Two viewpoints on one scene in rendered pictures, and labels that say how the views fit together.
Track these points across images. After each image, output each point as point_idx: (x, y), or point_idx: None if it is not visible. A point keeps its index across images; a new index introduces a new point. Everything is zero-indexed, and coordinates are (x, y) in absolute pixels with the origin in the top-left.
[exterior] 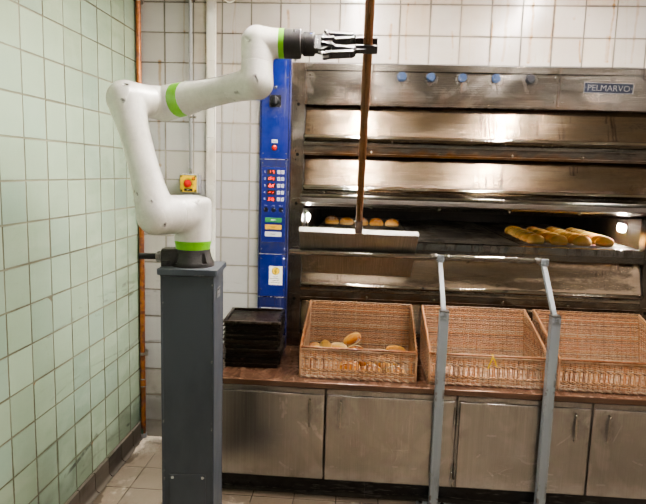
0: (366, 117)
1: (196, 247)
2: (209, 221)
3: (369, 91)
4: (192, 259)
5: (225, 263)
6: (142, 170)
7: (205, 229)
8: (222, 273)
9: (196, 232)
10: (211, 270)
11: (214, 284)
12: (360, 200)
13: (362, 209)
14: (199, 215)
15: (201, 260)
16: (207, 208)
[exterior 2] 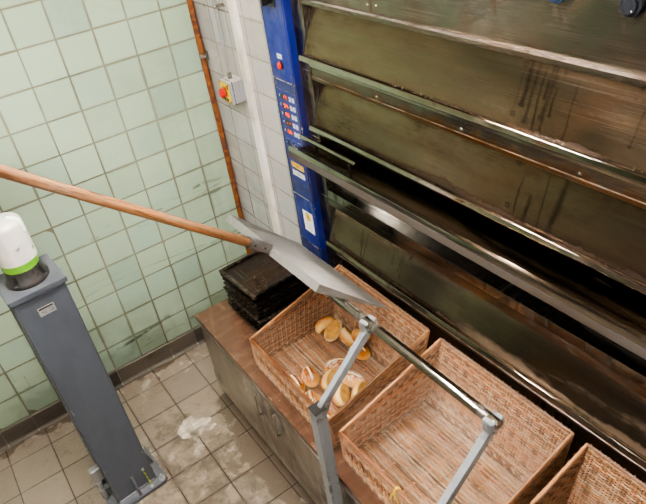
0: (49, 191)
1: (5, 271)
2: (8, 250)
3: (1, 175)
4: (7, 280)
5: (59, 280)
6: None
7: (5, 258)
8: (64, 286)
9: None
10: (6, 302)
11: (16, 312)
12: (206, 235)
13: (227, 240)
14: None
15: (16, 282)
16: None
